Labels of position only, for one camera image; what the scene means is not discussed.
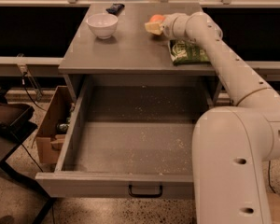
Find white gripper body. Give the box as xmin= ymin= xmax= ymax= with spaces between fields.
xmin=162 ymin=13 xmax=189 ymax=40

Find orange fruit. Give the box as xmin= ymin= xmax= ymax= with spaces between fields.
xmin=150 ymin=14 xmax=165 ymax=22

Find black cable at left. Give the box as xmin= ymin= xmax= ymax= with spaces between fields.
xmin=21 ymin=72 xmax=49 ymax=112

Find cardboard box left of cabinet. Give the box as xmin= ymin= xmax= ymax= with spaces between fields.
xmin=36 ymin=86 xmax=73 ymax=164

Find grey cabinet with top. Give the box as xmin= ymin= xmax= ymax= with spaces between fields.
xmin=59 ymin=3 xmax=214 ymax=108

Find green snack bag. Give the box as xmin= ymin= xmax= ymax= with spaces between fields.
xmin=168 ymin=40 xmax=209 ymax=66

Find dark blue snack packet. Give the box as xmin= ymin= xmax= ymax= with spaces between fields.
xmin=106 ymin=4 xmax=125 ymax=16

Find white ceramic bowl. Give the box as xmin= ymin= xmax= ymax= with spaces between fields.
xmin=86 ymin=13 xmax=119 ymax=39

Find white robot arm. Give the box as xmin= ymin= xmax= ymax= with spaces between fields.
xmin=145 ymin=12 xmax=280 ymax=224

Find grey open top drawer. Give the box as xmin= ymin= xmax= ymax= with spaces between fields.
xmin=36 ymin=81 xmax=209 ymax=199

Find black side table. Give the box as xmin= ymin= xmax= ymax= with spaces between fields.
xmin=0 ymin=123 xmax=55 ymax=224

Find dark brown tray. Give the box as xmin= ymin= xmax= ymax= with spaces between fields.
xmin=0 ymin=95 xmax=35 ymax=133

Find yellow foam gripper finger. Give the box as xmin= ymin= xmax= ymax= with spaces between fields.
xmin=145 ymin=21 xmax=162 ymax=35

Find black drawer handle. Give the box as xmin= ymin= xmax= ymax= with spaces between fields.
xmin=128 ymin=185 xmax=163 ymax=199

